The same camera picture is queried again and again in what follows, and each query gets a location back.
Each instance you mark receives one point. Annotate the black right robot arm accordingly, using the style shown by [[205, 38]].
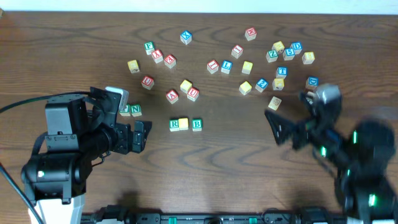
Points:
[[361, 185]]

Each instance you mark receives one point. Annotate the green J block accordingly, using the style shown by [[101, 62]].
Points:
[[126, 111]]

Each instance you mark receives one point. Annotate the yellow block plain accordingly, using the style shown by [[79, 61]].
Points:
[[133, 66]]

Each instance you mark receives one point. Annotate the blue 2 block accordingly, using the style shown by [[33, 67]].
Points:
[[261, 85]]

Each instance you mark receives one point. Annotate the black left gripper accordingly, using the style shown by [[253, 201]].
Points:
[[125, 138]]

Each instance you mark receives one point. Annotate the red X block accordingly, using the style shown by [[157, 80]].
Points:
[[157, 56]]

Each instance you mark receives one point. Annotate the blue 5 block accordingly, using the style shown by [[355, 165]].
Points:
[[288, 54]]

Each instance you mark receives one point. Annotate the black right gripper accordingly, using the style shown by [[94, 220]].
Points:
[[300, 134]]

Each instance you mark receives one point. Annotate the yellow 8 block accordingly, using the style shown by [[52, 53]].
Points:
[[308, 58]]

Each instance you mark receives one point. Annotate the yellow snail block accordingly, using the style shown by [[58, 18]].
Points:
[[274, 103]]

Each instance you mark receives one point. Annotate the green R block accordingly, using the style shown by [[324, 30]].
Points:
[[174, 125]]

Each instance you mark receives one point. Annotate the green B block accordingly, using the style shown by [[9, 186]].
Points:
[[197, 125]]

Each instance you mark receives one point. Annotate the blue X block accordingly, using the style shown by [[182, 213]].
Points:
[[186, 37]]

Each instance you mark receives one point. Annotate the yellow O block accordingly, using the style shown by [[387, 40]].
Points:
[[247, 67]]

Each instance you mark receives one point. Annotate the yellow K block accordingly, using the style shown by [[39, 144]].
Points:
[[278, 84]]

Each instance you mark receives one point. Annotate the yellow block top right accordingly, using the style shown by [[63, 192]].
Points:
[[278, 47]]

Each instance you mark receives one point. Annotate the yellow C block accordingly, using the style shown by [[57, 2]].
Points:
[[185, 86]]

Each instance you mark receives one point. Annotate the blue L block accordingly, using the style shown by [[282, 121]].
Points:
[[226, 66]]

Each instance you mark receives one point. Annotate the blue D block upper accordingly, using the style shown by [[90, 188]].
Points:
[[297, 47]]

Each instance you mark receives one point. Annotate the green F block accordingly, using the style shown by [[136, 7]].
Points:
[[149, 47]]

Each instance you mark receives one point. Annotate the yellow S block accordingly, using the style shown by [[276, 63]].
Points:
[[245, 88]]

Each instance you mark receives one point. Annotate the red I block lower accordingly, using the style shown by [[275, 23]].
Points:
[[212, 66]]

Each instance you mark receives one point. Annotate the green N block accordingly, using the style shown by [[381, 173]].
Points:
[[136, 110]]

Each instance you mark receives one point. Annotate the red M block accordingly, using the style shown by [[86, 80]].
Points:
[[250, 34]]

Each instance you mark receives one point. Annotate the blue d block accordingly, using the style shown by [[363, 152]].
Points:
[[311, 83], [297, 47]]

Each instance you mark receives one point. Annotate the red i block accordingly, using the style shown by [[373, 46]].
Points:
[[237, 51], [212, 66]]

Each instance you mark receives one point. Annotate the red u block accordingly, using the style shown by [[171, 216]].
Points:
[[193, 94], [147, 82]]

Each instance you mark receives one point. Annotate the red E block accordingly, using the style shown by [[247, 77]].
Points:
[[170, 61]]

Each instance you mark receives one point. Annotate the red A block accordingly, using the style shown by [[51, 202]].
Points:
[[172, 96]]

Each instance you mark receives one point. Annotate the blue T block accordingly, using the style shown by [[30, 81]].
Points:
[[281, 72]]

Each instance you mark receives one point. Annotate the red U block left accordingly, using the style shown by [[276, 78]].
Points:
[[147, 82]]

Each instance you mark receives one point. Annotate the yellow O block placed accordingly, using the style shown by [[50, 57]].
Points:
[[183, 124]]

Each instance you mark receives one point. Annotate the red U block centre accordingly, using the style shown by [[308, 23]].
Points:
[[193, 94]]

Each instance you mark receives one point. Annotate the blue D block lower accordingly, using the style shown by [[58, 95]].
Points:
[[311, 83]]

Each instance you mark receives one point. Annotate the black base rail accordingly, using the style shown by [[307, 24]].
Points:
[[309, 215]]

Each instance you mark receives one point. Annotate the green Z block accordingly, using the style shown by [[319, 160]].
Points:
[[271, 56]]

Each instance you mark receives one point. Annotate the red I block upper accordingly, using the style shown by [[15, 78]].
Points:
[[237, 51]]

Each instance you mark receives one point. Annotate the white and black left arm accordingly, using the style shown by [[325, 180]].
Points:
[[80, 129]]

